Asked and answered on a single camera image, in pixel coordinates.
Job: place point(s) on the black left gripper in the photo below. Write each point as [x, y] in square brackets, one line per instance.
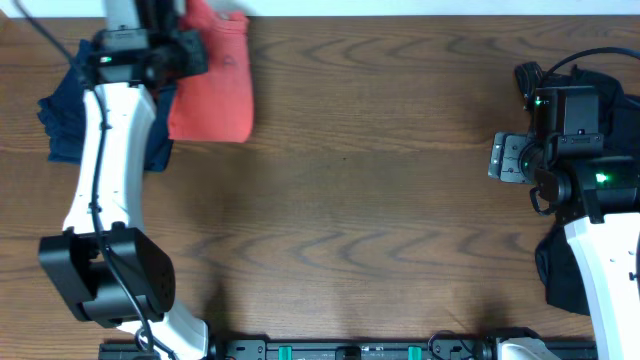
[193, 44]

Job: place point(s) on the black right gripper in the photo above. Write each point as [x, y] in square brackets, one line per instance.
[505, 157]

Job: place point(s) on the orange printed t-shirt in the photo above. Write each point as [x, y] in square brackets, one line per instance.
[218, 105]

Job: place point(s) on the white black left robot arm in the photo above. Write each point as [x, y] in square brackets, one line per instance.
[102, 264]

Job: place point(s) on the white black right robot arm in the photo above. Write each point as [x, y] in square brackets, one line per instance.
[595, 199]

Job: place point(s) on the black clothes pile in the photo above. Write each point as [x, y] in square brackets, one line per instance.
[619, 122]

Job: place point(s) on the folded navy blue garment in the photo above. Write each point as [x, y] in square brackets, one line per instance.
[63, 116]

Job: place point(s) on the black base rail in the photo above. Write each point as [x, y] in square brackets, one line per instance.
[438, 349]

